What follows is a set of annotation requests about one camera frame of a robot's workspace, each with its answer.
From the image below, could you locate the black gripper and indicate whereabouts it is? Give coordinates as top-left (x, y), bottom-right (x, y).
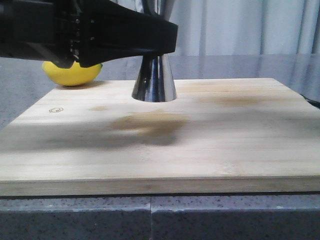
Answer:
top-left (0, 0), bottom-right (83, 69)

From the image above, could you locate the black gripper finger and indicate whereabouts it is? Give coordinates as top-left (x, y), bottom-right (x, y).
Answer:
top-left (78, 0), bottom-right (178, 68)

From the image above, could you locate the steel double jigger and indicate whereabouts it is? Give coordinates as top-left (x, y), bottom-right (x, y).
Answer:
top-left (131, 0), bottom-right (177, 103)

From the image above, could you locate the yellow lemon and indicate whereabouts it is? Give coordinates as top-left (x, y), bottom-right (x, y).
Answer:
top-left (42, 61), bottom-right (103, 87)

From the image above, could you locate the grey curtain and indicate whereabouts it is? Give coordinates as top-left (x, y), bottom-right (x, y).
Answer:
top-left (109, 0), bottom-right (320, 58)

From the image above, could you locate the wooden cutting board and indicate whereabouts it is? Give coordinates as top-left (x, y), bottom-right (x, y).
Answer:
top-left (0, 78), bottom-right (320, 196)

